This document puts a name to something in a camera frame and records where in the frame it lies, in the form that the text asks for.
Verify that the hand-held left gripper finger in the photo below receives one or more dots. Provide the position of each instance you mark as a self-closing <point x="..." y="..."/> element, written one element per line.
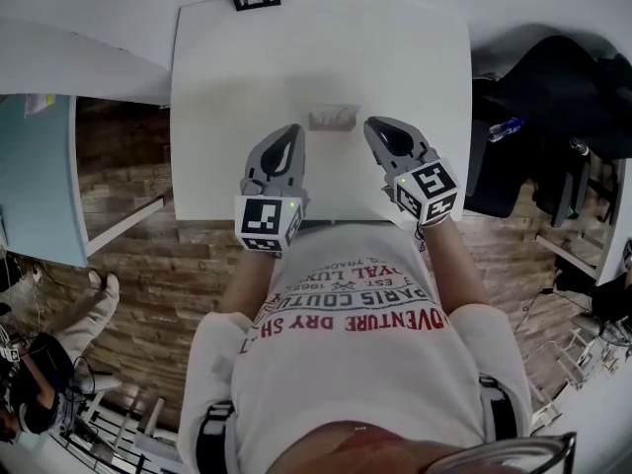
<point x="256" y="163"/>
<point x="298" y="161"/>

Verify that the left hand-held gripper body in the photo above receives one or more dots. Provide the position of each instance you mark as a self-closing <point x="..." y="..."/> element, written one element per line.
<point x="261" y="220"/>

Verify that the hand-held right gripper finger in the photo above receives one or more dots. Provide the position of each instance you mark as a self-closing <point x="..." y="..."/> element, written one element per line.
<point x="419" y="146"/>
<point x="382" y="158"/>

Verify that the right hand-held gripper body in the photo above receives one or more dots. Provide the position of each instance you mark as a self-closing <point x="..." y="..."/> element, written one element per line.
<point x="429" y="185"/>

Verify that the white printed table card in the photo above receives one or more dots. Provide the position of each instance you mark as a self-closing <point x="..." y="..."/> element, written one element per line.
<point x="336" y="115"/>

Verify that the person's left forearm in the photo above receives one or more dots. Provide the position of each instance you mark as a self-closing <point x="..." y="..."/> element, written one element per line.
<point x="252" y="284"/>

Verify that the person's right forearm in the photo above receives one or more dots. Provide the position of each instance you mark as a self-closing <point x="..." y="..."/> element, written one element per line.
<point x="451" y="264"/>

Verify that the blue plastic bottle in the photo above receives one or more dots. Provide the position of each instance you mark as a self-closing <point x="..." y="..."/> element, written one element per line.
<point x="506" y="129"/>

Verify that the black mesh office chair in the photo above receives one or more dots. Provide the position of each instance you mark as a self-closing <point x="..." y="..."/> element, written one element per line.
<point x="600" y="141"/>
<point x="538" y="82"/>

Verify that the white printed t-shirt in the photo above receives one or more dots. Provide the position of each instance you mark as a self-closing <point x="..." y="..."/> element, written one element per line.
<point x="355" y="373"/>

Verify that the light blue desk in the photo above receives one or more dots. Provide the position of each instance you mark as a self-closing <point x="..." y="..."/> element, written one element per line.
<point x="39" y="181"/>

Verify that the person's face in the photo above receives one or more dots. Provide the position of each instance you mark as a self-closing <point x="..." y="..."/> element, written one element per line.
<point x="375" y="447"/>

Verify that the white metal frame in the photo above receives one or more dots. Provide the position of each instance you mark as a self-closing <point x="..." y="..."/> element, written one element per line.
<point x="587" y="358"/>
<point x="154" y="415"/>

